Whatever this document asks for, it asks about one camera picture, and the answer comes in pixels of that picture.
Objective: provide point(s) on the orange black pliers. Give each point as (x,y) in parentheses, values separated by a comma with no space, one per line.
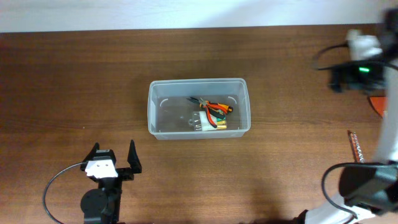
(199,102)

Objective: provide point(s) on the red wooden-handled scraper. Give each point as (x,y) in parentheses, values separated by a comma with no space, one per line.
(378,104)

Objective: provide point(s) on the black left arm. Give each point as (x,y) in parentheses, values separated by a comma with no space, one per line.
(102,204)

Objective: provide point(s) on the socket bit rail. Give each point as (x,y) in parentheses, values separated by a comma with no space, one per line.
(355,147)

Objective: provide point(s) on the clear plastic container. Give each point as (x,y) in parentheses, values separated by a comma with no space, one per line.
(168,109)

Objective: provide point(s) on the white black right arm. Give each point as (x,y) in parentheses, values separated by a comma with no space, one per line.
(356,191)

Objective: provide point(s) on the clear screwdriver set case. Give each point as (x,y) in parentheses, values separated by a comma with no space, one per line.
(199,122)

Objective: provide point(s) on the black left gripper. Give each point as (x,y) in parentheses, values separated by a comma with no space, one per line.
(123,173)

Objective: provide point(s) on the red handled pliers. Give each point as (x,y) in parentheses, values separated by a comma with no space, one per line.
(208,114)

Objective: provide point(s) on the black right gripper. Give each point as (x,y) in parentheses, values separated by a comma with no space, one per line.
(337,79)

